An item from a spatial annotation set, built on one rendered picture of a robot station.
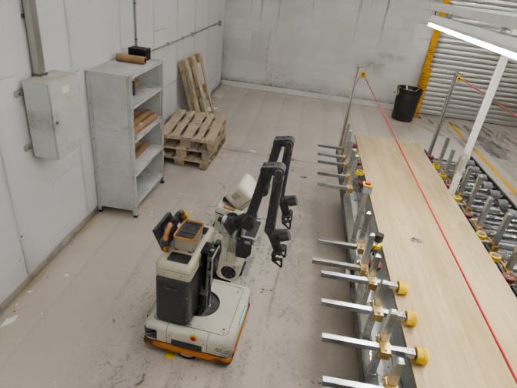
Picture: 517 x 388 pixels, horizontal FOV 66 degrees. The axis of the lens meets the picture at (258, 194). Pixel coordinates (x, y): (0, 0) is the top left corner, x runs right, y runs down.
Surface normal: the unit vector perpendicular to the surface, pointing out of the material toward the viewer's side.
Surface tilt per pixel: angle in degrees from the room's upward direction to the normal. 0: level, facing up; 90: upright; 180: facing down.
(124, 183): 90
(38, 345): 0
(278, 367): 0
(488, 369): 0
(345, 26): 90
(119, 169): 90
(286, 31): 90
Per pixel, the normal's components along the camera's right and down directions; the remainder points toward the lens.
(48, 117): -0.13, 0.47
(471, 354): 0.11, -0.87
